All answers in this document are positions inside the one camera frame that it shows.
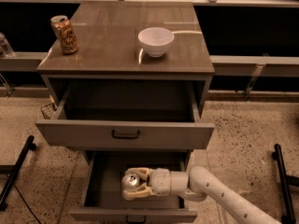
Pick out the grey drawer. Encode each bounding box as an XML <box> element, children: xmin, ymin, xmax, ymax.
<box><xmin>36</xmin><ymin>82</ymin><xmax>214</xmax><ymax>150</ymax></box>
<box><xmin>70</xmin><ymin>151</ymin><xmax>197</xmax><ymax>224</ymax></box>

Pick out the white ceramic bowl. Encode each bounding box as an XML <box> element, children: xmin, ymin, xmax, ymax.
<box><xmin>138</xmin><ymin>27</ymin><xmax>175</xmax><ymax>57</ymax></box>

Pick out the black stand leg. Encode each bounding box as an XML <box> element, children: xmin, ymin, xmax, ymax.
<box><xmin>0</xmin><ymin>135</ymin><xmax>36</xmax><ymax>211</ymax></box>
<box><xmin>272</xmin><ymin>144</ymin><xmax>299</xmax><ymax>224</ymax></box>

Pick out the black floor cable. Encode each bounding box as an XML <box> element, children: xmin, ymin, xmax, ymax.
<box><xmin>3</xmin><ymin>171</ymin><xmax>43</xmax><ymax>224</ymax></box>

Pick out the black left stand leg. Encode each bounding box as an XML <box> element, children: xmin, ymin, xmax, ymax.
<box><xmin>0</xmin><ymin>135</ymin><xmax>36</xmax><ymax>211</ymax></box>

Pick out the orange patterned soda can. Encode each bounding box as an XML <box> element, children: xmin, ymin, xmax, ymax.
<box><xmin>50</xmin><ymin>15</ymin><xmax>78</xmax><ymax>54</ymax></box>

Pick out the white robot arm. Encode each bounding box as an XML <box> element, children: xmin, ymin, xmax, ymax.
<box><xmin>122</xmin><ymin>166</ymin><xmax>281</xmax><ymax>224</ymax></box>

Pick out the black right stand leg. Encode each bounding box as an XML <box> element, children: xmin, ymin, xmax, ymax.
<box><xmin>272</xmin><ymin>144</ymin><xmax>299</xmax><ymax>224</ymax></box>

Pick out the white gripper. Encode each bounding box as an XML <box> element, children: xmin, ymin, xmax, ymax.
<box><xmin>122</xmin><ymin>167</ymin><xmax>189</xmax><ymax>201</ymax></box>

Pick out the grey drawer cabinet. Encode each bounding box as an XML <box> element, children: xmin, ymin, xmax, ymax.
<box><xmin>37</xmin><ymin>2</ymin><xmax>214</xmax><ymax>159</ymax></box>

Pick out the grey bottom drawer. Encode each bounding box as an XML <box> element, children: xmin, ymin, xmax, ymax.
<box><xmin>70</xmin><ymin>151</ymin><xmax>197</xmax><ymax>224</ymax></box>

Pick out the green white 7up can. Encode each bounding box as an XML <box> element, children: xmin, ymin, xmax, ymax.
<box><xmin>122</xmin><ymin>173</ymin><xmax>140</xmax><ymax>191</ymax></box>

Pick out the grey top drawer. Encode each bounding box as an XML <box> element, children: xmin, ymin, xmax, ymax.
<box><xmin>36</xmin><ymin>82</ymin><xmax>214</xmax><ymax>150</ymax></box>

